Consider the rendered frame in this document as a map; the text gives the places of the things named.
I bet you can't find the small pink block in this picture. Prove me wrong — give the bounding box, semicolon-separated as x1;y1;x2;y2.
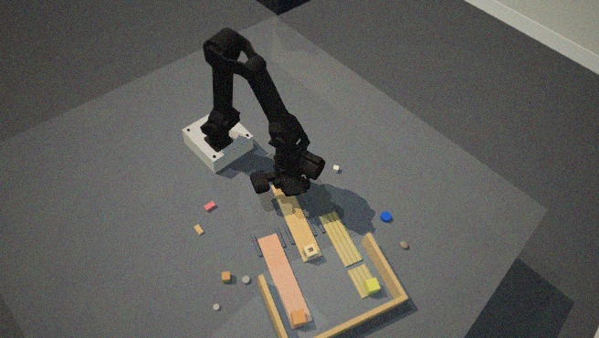
204;201;215;212

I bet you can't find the blue short cylinder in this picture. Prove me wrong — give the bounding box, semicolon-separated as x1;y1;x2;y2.
380;211;392;222

